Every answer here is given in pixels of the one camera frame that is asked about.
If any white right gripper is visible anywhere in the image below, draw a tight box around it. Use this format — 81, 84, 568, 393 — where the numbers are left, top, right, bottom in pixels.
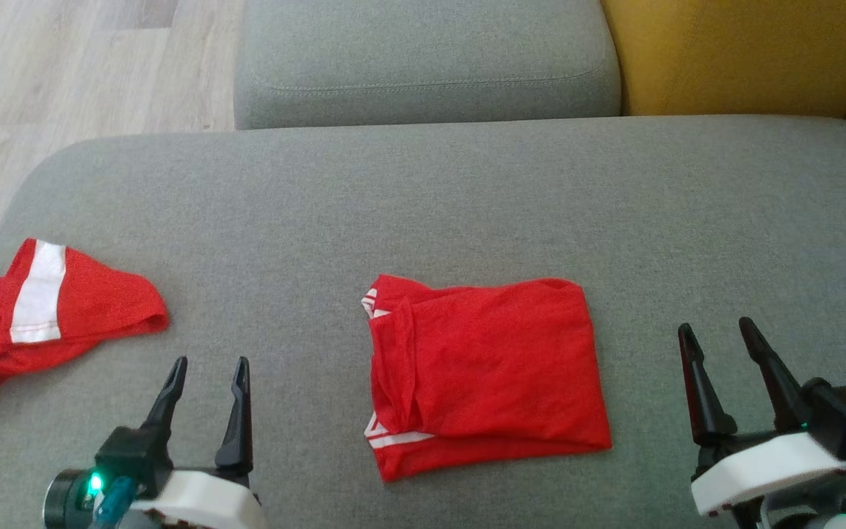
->
679, 317, 846, 529

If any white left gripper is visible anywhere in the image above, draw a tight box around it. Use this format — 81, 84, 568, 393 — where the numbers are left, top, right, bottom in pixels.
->
122, 356, 270, 529

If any red shorts white side stripe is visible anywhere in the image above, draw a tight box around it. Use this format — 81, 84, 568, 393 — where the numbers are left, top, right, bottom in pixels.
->
0, 238, 169, 403

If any red white sports jersey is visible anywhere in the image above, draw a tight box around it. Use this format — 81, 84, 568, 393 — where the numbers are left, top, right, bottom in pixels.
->
361, 273, 612, 483

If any black round left gripper motor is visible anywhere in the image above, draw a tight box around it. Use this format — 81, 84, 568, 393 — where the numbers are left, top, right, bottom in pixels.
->
43, 469, 104, 528

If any grey sofa seat cushion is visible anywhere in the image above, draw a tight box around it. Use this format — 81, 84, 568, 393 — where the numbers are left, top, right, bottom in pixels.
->
0, 114, 846, 529

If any yellow sofa cushion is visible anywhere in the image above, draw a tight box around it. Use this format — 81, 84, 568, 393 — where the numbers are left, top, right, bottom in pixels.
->
599, 0, 846, 117

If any grey sofa back cushion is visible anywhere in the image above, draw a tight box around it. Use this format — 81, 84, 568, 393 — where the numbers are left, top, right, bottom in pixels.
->
234, 0, 622, 131

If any left camera cable teal connector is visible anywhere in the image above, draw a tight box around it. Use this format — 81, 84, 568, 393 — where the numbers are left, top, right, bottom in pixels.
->
91, 476, 137, 529

